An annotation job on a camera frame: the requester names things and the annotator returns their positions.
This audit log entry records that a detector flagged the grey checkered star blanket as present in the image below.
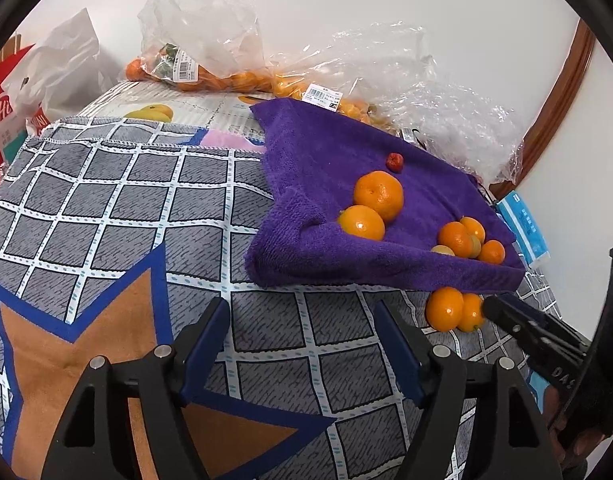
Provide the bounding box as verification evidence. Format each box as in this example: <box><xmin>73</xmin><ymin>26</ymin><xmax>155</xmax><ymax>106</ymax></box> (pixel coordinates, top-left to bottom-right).
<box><xmin>0</xmin><ymin>116</ymin><xmax>592</xmax><ymax>480</ymax></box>

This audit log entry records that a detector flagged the purple towel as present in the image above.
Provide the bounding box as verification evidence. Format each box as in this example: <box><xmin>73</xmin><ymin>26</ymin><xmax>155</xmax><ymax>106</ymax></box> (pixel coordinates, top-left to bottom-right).
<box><xmin>244</xmin><ymin>97</ymin><xmax>524</xmax><ymax>293</ymax></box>

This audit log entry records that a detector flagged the brown wooden door frame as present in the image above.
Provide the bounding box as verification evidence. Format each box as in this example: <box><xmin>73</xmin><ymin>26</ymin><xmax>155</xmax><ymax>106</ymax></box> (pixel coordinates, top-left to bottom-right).
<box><xmin>489</xmin><ymin>19</ymin><xmax>596</xmax><ymax>196</ymax></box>

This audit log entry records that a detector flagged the blue tissue pack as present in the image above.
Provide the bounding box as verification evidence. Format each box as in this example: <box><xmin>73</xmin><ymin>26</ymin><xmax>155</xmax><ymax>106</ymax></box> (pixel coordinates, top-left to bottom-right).
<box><xmin>495</xmin><ymin>191</ymin><xmax>550</xmax><ymax>270</ymax></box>

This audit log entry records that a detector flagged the large mandarin orange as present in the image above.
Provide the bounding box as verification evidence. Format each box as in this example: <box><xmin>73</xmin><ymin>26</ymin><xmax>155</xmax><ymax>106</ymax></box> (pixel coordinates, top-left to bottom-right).
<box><xmin>353</xmin><ymin>170</ymin><xmax>404</xmax><ymax>224</ymax></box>

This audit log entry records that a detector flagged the heap of kumquats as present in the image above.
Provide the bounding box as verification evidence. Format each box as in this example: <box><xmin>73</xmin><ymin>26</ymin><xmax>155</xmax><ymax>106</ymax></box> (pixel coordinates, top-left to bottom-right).
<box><xmin>271</xmin><ymin>72</ymin><xmax>404</xmax><ymax>133</ymax></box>

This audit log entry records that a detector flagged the person's right hand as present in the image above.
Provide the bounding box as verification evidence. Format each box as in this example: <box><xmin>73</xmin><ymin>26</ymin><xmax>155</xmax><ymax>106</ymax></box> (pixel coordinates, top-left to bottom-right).
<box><xmin>543</xmin><ymin>389</ymin><xmax>613</xmax><ymax>480</ymax></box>

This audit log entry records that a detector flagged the white printed table cover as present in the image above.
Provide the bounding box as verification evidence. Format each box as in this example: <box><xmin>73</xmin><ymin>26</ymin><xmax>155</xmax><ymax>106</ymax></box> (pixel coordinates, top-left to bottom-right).
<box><xmin>81</xmin><ymin>81</ymin><xmax>267</xmax><ymax>153</ymax></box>

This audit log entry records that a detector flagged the clear plastic bag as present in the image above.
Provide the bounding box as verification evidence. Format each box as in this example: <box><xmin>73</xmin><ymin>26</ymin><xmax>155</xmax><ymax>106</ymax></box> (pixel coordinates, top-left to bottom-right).
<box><xmin>136</xmin><ymin>0</ymin><xmax>277</xmax><ymax>93</ymax></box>
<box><xmin>266</xmin><ymin>22</ymin><xmax>437</xmax><ymax>136</ymax></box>
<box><xmin>386</xmin><ymin>80</ymin><xmax>524</xmax><ymax>186</ymax></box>

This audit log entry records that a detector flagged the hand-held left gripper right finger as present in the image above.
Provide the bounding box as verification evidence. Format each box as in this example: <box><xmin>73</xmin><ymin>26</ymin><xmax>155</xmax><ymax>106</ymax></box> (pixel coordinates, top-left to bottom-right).
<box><xmin>373</xmin><ymin>300</ymin><xmax>564</xmax><ymax>480</ymax></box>

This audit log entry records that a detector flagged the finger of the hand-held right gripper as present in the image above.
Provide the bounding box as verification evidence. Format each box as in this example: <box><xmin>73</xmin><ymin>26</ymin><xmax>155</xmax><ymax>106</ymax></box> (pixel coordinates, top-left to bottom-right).
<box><xmin>483</xmin><ymin>296</ymin><xmax>585</xmax><ymax>367</ymax></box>
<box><xmin>497</xmin><ymin>293</ymin><xmax>590</xmax><ymax>354</ymax></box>

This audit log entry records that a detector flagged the heap of small tangerines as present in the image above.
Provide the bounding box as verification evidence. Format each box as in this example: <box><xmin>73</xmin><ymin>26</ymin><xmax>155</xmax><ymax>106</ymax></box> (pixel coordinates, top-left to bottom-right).
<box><xmin>125</xmin><ymin>57</ymin><xmax>272</xmax><ymax>93</ymax></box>

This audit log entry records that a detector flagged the white plastic shopping bag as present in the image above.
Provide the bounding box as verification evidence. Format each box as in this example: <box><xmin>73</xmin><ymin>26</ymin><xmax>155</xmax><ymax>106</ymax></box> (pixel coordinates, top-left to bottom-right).
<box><xmin>0</xmin><ymin>7</ymin><xmax>120</xmax><ymax>136</ymax></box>

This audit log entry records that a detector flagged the red paper bag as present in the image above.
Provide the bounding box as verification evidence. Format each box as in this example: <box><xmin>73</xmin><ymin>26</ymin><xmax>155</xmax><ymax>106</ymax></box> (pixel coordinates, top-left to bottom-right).
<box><xmin>0</xmin><ymin>32</ymin><xmax>40</xmax><ymax>201</ymax></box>

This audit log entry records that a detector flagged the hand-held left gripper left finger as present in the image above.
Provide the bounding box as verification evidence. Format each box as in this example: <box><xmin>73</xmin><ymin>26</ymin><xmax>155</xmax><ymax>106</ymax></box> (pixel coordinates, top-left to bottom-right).
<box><xmin>39</xmin><ymin>297</ymin><xmax>232</xmax><ymax>480</ymax></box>

